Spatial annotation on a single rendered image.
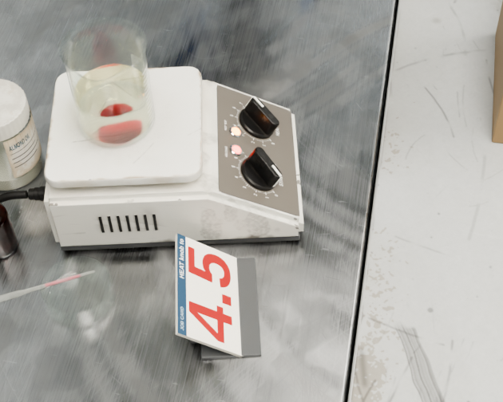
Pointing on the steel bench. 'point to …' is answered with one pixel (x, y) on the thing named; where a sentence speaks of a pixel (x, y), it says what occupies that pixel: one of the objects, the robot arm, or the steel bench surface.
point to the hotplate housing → (168, 206)
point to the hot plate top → (176, 78)
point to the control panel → (283, 198)
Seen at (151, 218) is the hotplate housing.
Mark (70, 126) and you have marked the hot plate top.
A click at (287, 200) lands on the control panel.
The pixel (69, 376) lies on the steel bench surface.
